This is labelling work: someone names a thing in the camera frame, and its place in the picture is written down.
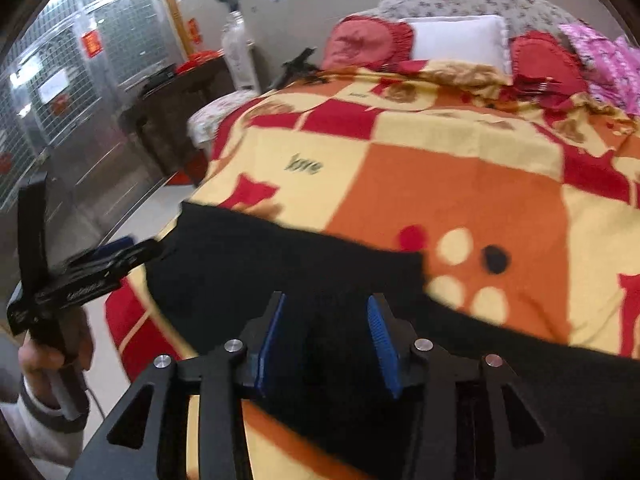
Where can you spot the person's left hand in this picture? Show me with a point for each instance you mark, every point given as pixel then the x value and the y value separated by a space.
pixel 42 360

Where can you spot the black tripod stand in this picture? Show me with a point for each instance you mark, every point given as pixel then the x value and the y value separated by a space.
pixel 295 67

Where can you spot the red door sticker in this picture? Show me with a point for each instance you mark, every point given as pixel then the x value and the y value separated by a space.
pixel 91 43

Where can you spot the black box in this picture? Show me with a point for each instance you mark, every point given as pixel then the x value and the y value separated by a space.
pixel 159 77

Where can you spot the printed blanket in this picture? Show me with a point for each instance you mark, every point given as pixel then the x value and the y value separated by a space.
pixel 450 185

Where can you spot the metal grille door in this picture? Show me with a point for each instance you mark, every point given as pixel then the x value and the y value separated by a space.
pixel 115 85

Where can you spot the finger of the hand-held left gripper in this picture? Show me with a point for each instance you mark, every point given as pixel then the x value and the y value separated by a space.
pixel 115 247
pixel 135 256

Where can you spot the red cloth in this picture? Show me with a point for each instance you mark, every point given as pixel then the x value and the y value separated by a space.
pixel 200 60

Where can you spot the white paper sheet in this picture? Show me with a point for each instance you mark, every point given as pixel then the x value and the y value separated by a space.
pixel 55 85

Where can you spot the floral round stool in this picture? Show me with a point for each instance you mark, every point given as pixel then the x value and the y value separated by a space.
pixel 220 112

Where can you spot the white pillow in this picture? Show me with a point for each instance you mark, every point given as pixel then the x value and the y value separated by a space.
pixel 455 40

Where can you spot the red wall decoration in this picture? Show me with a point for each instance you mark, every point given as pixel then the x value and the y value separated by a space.
pixel 195 31

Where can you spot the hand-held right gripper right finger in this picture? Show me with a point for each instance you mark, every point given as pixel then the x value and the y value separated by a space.
pixel 382 345

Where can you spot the red door mat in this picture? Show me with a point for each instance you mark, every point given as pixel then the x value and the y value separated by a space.
pixel 192 170

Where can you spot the wooden door frame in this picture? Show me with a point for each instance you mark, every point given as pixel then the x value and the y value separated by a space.
pixel 172 10

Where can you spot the dark wooden table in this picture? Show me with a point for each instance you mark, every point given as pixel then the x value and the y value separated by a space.
pixel 170 110

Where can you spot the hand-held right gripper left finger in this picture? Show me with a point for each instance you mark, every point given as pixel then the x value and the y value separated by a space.
pixel 270 345

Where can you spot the black pants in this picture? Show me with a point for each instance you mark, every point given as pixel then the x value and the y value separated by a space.
pixel 300 270

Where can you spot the person's left forearm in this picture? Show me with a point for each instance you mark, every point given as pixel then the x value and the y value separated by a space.
pixel 45 435

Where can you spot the floral headboard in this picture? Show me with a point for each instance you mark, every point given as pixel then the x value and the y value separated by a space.
pixel 450 0

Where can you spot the white carved chair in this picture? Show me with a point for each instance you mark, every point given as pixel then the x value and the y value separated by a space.
pixel 237 50

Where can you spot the red ruffled cushion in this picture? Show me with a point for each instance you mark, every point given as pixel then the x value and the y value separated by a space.
pixel 545 60
pixel 360 40

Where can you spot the pink penguin quilt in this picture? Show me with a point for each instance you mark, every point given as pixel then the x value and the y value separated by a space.
pixel 605 65

